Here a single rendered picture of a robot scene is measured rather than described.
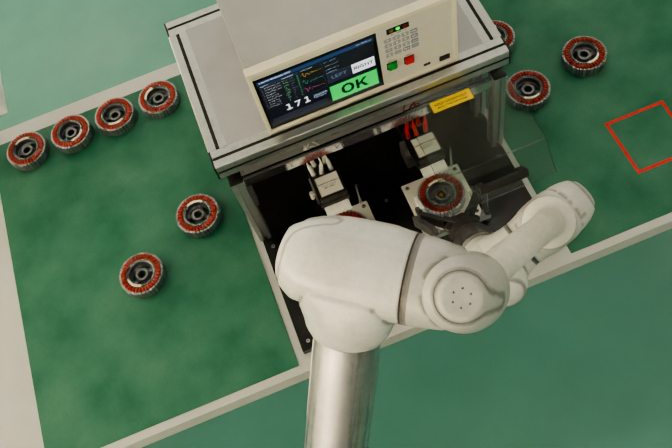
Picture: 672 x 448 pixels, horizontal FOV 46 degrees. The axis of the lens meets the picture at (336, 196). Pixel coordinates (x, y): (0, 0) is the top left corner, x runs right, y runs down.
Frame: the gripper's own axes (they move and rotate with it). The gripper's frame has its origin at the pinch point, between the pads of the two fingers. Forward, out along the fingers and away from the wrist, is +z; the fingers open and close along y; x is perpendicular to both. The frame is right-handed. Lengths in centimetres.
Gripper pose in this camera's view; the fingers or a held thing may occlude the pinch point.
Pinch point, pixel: (441, 195)
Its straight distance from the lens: 193.6
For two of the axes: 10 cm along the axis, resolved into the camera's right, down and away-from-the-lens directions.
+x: -3.0, -8.1, -5.1
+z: -2.1, -4.6, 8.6
